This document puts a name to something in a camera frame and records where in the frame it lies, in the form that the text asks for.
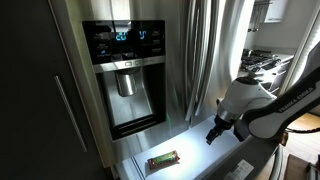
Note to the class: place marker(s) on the dark tall cabinet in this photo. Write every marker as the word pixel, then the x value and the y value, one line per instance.
pixel 33 100

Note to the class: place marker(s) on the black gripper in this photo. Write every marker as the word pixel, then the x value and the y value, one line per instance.
pixel 224 128

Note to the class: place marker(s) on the white drawer control label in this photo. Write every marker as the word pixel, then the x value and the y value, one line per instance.
pixel 238 170

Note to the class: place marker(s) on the hanging kitchen utensils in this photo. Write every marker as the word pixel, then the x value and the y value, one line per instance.
pixel 258 16

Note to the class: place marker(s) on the stainless steel refrigerator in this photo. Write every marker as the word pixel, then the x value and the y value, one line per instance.
pixel 175 66

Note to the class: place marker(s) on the black fridge dispenser panel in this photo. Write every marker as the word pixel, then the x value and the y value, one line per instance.
pixel 133 100

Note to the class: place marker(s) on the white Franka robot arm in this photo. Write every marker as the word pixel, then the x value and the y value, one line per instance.
pixel 246 93

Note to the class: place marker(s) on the black gas stove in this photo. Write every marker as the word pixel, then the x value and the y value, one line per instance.
pixel 260 61

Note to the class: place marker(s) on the white wall cabinet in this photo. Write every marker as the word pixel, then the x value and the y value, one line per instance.
pixel 276 10

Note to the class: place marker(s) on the red green burrito bar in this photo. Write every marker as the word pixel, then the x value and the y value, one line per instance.
pixel 163 160

